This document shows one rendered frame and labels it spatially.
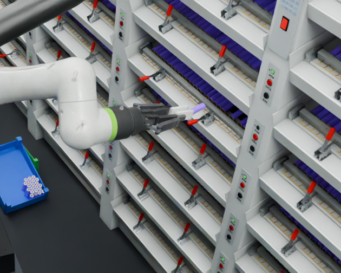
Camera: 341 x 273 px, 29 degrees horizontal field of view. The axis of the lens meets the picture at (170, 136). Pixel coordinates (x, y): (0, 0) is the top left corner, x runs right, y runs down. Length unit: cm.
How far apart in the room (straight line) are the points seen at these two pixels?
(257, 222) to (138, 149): 66
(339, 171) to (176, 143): 73
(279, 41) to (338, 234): 54
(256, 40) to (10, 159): 162
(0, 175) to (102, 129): 141
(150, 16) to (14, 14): 169
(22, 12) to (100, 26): 197
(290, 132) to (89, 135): 54
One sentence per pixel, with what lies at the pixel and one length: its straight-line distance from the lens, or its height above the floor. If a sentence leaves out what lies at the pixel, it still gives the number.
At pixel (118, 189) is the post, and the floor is 24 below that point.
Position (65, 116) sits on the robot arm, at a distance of 166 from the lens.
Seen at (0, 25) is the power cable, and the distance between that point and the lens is 52.
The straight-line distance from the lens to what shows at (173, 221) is 250.
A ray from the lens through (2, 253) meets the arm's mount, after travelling 231.
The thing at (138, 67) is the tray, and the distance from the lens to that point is 228.
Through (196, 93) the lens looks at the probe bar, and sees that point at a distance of 212.
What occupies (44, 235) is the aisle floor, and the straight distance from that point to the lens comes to 287.
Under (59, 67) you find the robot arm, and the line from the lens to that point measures 167.
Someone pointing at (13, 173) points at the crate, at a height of 7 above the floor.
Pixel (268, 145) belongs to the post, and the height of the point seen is 100.
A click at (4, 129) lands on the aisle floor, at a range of 341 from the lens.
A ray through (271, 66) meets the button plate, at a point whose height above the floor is 124.
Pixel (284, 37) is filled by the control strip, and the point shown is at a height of 134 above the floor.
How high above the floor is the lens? 212
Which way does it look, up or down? 38 degrees down
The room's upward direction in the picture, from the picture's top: 9 degrees clockwise
